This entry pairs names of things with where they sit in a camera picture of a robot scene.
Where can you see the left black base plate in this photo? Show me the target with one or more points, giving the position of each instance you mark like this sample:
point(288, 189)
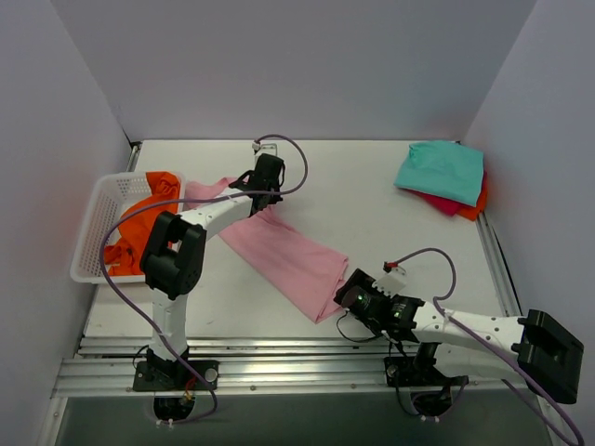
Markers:
point(149, 378)

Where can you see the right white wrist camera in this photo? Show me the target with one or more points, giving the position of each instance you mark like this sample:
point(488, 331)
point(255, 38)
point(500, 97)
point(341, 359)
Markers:
point(393, 280)

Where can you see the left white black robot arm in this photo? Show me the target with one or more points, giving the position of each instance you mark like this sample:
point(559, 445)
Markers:
point(173, 259)

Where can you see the aluminium rail frame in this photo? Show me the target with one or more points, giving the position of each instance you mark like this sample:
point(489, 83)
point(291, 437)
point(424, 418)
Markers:
point(285, 380)

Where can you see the orange folded t shirt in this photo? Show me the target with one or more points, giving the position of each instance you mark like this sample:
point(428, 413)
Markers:
point(471, 213)

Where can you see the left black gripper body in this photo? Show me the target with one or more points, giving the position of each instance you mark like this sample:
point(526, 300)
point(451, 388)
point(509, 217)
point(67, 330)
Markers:
point(259, 193)

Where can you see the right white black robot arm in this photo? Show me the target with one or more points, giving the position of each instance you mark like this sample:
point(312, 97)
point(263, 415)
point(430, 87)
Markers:
point(534, 347)

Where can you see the teal folded t shirt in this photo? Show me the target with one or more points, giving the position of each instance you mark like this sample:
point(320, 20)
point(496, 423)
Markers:
point(443, 169)

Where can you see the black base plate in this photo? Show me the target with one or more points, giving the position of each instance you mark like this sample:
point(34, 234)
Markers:
point(149, 378)
point(401, 372)

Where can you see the white plastic basket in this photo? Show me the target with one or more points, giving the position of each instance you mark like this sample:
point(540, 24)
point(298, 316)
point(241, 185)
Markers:
point(111, 197)

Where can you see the pink t shirt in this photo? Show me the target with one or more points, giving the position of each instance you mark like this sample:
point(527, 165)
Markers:
point(306, 273)

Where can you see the orange t shirt in basket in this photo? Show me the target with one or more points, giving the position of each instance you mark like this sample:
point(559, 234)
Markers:
point(123, 257)

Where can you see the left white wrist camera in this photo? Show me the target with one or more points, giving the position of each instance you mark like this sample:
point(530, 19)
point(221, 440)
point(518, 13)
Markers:
point(260, 148)

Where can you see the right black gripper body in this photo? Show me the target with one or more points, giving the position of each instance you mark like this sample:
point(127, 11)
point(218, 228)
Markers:
point(347, 288)

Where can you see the magenta folded t shirt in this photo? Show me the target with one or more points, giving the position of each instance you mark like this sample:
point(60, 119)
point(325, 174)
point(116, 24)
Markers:
point(446, 206)

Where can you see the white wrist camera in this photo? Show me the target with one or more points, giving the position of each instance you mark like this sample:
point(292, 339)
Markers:
point(260, 148)
point(393, 280)

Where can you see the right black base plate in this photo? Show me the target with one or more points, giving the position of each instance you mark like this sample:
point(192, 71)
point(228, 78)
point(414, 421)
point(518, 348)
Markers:
point(401, 372)

